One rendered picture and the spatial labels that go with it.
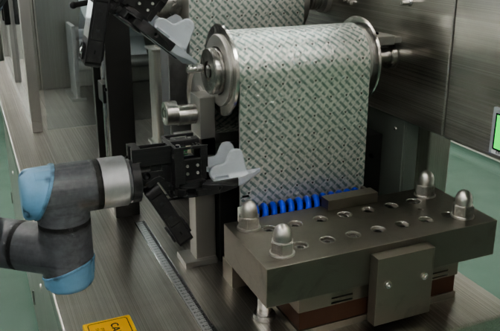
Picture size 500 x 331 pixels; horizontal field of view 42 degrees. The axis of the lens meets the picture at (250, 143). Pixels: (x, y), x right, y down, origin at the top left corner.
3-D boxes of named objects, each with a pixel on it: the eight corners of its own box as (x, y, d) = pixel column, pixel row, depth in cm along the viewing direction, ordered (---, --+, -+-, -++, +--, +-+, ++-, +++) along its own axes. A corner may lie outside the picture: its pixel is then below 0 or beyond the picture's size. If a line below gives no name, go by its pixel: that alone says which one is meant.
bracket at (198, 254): (174, 257, 118) (168, 93, 109) (208, 251, 120) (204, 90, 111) (183, 270, 114) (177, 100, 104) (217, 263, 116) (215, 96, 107)
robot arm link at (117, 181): (106, 216, 93) (95, 196, 101) (138, 211, 95) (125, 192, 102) (103, 167, 91) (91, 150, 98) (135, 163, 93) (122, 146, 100)
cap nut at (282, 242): (265, 250, 93) (265, 221, 91) (287, 245, 94) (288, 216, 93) (275, 261, 90) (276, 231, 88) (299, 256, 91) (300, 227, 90)
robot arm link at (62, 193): (21, 214, 96) (15, 160, 94) (96, 202, 100) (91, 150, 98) (26, 236, 89) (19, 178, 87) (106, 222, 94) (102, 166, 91)
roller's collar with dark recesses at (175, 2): (143, 18, 126) (140, -16, 124) (172, 16, 128) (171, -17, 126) (152, 21, 120) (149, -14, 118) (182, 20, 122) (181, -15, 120)
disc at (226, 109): (204, 103, 113) (203, 17, 108) (207, 102, 114) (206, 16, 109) (236, 127, 101) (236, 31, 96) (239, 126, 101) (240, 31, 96)
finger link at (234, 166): (267, 146, 101) (210, 154, 98) (266, 182, 103) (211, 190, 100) (259, 141, 104) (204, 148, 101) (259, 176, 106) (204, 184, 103)
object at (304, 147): (239, 215, 107) (238, 105, 101) (361, 193, 116) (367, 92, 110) (240, 216, 107) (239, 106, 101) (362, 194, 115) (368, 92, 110)
